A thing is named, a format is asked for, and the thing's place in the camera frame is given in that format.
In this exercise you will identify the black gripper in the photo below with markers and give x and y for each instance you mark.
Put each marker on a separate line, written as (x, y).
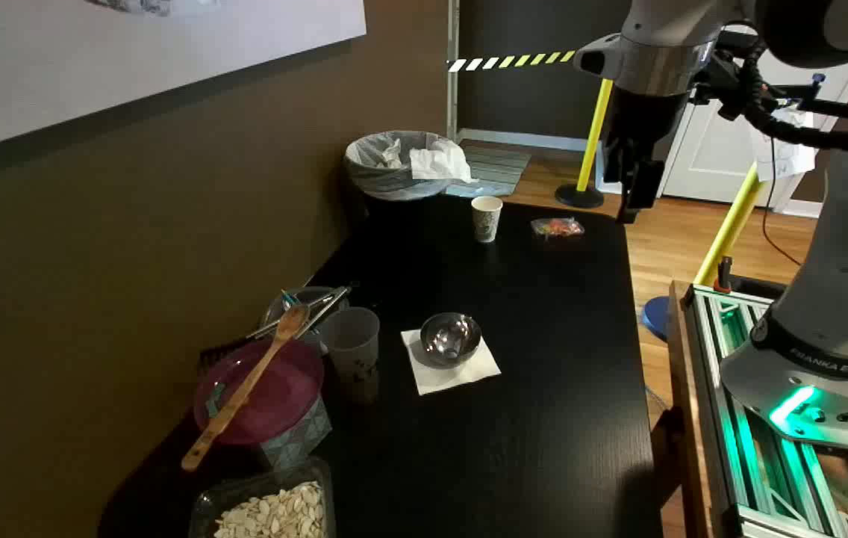
(635, 146)

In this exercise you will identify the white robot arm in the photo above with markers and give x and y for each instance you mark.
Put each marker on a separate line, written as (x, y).
(793, 367)

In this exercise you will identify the white paper cup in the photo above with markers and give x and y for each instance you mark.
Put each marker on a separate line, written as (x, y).
(484, 212)

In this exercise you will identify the small metal bowl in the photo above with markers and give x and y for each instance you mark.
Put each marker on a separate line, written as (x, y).
(450, 338)

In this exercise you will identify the white door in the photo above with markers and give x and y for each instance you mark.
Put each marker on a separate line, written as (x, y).
(711, 152)

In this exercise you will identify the small colourful packet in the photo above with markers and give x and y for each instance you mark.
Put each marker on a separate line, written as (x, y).
(556, 227)

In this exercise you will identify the striped barrier tape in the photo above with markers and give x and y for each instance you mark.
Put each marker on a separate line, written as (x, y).
(511, 60)

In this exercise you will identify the white paper napkin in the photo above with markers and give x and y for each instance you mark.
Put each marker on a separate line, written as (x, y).
(443, 376)

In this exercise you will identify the wooden spatula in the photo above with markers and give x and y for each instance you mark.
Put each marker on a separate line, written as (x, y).
(287, 327)

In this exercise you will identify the maroon plate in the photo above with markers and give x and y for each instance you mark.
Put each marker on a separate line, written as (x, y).
(292, 384)

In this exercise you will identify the grey box under plate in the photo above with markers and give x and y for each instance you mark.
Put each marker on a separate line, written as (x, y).
(295, 445)

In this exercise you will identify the container of popcorn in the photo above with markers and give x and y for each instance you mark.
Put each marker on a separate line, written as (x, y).
(266, 506)

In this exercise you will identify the yellow stanchion post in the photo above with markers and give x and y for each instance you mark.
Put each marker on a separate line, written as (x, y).
(580, 193)

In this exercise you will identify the yellow leaning post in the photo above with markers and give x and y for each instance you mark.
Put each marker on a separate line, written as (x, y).
(734, 226)

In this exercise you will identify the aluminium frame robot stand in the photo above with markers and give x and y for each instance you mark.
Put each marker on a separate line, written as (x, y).
(752, 472)

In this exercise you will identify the whiteboard on wall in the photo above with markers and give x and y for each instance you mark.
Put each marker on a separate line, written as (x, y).
(72, 58)

